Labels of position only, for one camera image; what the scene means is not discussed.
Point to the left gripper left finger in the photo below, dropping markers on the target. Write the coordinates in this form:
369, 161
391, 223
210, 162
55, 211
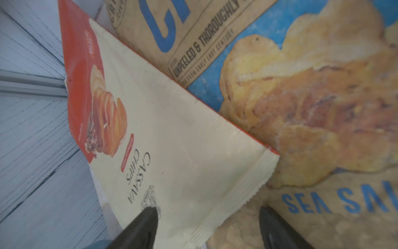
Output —
139, 234

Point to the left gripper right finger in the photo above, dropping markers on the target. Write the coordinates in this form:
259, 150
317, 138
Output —
277, 233

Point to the red beige chips bag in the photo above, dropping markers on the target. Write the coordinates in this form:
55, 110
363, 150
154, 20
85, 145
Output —
150, 143

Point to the tan blue chips bag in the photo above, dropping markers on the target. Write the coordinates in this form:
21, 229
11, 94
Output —
317, 81

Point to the blue bowl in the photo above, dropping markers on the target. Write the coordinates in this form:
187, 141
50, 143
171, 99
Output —
101, 244

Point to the left aluminium frame post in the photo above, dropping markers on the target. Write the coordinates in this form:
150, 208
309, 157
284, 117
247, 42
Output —
31, 85

